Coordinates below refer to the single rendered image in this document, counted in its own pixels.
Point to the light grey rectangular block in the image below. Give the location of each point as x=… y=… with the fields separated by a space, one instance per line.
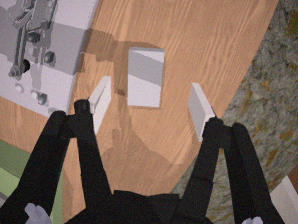
x=145 y=69

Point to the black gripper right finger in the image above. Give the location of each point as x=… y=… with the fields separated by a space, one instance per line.
x=251 y=199

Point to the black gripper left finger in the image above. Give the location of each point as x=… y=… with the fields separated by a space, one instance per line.
x=32 y=200

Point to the light grey fixture plate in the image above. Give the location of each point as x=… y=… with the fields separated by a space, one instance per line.
x=66 y=37

